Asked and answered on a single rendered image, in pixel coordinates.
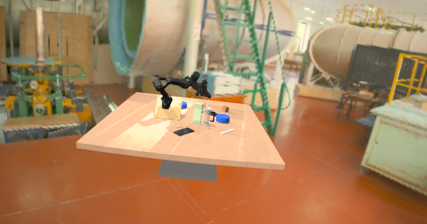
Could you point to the blue round disc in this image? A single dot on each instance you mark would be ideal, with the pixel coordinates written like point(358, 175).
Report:
point(222, 118)
point(183, 105)

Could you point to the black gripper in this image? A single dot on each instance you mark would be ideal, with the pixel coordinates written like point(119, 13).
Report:
point(202, 91)

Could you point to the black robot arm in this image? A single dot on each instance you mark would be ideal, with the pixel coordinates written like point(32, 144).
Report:
point(183, 83)

